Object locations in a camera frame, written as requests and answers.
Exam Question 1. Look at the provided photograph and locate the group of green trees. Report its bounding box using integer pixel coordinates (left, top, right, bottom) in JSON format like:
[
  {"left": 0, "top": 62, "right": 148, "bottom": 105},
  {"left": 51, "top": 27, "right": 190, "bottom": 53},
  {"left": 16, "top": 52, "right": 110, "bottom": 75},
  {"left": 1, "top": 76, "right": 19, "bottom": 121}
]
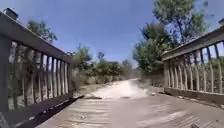
[{"left": 132, "top": 0, "right": 215, "bottom": 75}]

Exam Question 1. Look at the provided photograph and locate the pale gravel path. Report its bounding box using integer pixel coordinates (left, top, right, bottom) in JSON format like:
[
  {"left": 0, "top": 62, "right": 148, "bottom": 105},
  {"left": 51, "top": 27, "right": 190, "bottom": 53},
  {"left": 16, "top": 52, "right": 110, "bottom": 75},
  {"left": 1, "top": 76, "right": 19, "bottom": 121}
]
[{"left": 83, "top": 78, "right": 150, "bottom": 100}]

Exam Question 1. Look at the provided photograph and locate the wooden plank bridge deck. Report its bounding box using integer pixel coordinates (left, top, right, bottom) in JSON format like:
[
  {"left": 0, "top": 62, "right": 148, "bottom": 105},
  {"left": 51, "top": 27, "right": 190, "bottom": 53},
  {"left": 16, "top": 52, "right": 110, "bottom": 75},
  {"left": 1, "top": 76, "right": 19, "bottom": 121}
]
[{"left": 34, "top": 93, "right": 224, "bottom": 128}]

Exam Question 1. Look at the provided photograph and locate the dark wooden bridge railing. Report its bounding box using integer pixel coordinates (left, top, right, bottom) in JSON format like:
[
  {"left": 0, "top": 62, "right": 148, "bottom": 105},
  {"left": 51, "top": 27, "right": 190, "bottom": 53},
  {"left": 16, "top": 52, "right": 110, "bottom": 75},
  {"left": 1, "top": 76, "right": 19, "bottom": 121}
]
[
  {"left": 0, "top": 8, "right": 75, "bottom": 128},
  {"left": 161, "top": 18, "right": 224, "bottom": 108}
]

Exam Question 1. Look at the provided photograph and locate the green tree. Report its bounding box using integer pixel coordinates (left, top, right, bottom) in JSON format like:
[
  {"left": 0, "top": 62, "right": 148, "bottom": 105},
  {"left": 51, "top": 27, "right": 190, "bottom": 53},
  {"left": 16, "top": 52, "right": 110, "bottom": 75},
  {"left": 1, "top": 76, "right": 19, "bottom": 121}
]
[{"left": 26, "top": 19, "right": 58, "bottom": 45}]

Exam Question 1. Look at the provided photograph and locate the row of green bushes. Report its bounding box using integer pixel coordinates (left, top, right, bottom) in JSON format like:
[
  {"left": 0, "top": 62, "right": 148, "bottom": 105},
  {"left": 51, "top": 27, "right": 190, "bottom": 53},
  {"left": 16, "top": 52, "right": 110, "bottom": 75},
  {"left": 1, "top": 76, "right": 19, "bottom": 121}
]
[{"left": 71, "top": 44, "right": 141, "bottom": 86}]

